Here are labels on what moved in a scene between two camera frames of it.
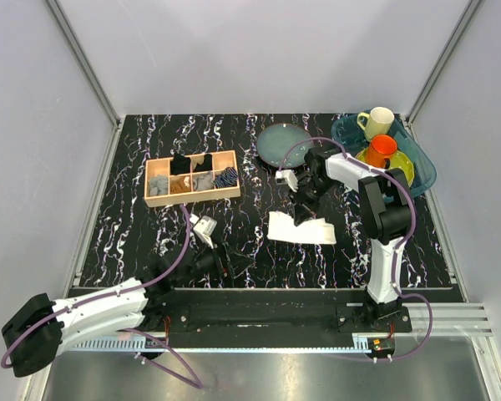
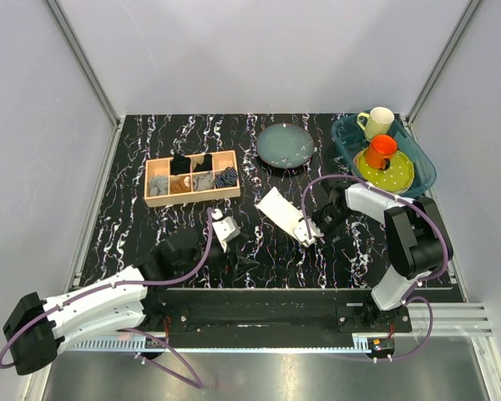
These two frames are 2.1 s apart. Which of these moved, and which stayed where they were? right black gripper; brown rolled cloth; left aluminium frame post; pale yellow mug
Moved: right black gripper
Stayed: left aluminium frame post; pale yellow mug; brown rolled cloth
